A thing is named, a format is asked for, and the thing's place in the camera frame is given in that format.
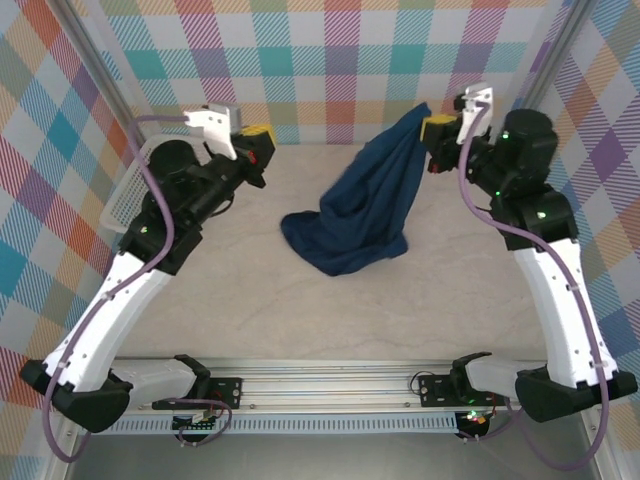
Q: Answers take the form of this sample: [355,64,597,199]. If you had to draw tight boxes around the navy blue t-shirt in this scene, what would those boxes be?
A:
[279,101,434,278]

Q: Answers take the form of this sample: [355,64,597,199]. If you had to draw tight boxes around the white plastic mesh basket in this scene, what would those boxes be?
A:
[98,134,211,236]

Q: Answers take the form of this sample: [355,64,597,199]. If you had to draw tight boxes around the small electronics board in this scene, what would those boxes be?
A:
[457,407,494,431]
[172,409,221,434]

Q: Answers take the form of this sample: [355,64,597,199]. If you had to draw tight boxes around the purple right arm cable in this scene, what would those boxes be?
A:
[457,99,614,472]

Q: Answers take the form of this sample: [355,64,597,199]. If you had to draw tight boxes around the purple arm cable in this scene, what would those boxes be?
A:
[457,99,614,472]
[43,113,234,464]

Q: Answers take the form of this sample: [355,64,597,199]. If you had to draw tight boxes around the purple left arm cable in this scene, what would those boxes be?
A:
[43,113,234,464]

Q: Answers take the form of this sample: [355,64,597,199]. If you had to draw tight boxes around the aluminium corner post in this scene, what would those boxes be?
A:
[58,0,151,146]
[519,0,599,117]

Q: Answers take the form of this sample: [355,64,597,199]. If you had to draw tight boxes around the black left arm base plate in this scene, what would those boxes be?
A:
[151,375,245,412]

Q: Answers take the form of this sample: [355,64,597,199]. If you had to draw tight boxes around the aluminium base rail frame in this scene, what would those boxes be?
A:
[54,353,606,416]

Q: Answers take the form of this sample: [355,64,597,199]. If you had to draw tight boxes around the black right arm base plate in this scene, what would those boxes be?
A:
[417,372,510,409]

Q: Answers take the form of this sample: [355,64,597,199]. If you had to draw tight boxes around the white slotted cable duct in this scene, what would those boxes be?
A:
[79,413,459,435]

